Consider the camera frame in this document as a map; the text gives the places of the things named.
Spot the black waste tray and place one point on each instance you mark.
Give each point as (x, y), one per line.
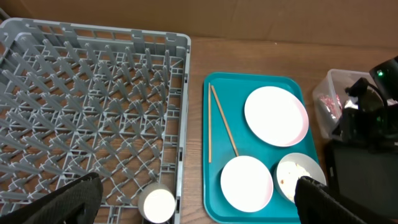
(365, 176)

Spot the large white plate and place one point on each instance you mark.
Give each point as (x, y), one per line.
(276, 116)

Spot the small white bowl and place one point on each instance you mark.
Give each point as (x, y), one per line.
(246, 183)

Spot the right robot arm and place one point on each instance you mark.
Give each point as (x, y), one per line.
(371, 121)

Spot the wooden chopstick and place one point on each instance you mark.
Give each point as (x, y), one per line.
(225, 121)

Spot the grey dishwasher rack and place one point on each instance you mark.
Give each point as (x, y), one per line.
(78, 98)

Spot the clear plastic waste bin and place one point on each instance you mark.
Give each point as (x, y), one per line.
(334, 84)

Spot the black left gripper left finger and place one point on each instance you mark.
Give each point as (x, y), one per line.
(76, 202)

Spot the red snack wrapper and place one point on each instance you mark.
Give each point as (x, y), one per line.
(333, 105)

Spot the white cup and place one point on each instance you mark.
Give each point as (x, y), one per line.
(156, 203)

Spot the grey bowl with rice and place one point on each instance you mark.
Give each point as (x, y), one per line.
(292, 167)

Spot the teal serving tray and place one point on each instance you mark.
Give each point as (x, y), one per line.
(232, 90)

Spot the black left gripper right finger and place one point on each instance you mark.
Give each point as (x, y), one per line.
(316, 203)

